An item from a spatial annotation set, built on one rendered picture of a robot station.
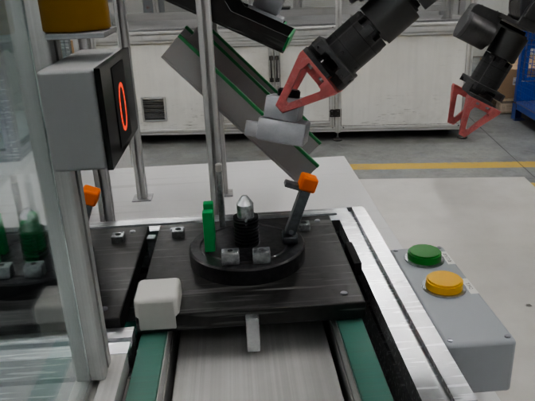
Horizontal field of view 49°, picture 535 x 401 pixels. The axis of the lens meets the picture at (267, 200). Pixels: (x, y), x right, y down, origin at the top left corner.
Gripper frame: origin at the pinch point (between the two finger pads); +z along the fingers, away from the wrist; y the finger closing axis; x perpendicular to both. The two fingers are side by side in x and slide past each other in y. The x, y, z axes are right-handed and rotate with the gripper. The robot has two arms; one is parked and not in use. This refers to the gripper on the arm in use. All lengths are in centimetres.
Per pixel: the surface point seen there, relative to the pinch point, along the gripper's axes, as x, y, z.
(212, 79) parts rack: -9.7, -3.3, 6.4
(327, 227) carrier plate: 16.2, 1.1, 6.4
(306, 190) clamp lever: 9.8, 11.5, 2.7
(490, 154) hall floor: 102, -369, -26
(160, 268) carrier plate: 5.7, 15.3, 21.7
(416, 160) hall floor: 70, -352, 15
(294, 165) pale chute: 7.3, -9.5, 6.8
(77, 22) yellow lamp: -11.3, 38.8, 0.8
